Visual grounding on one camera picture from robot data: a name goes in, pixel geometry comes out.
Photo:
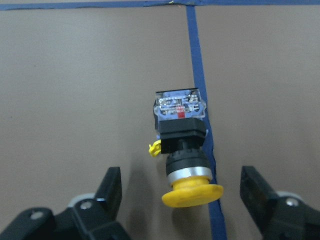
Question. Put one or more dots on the yellow push button switch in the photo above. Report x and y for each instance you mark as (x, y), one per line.
(181, 132)

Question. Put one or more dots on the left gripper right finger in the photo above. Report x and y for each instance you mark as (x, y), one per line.
(278, 215)

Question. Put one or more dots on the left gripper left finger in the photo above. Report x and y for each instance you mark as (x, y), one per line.
(90, 216)

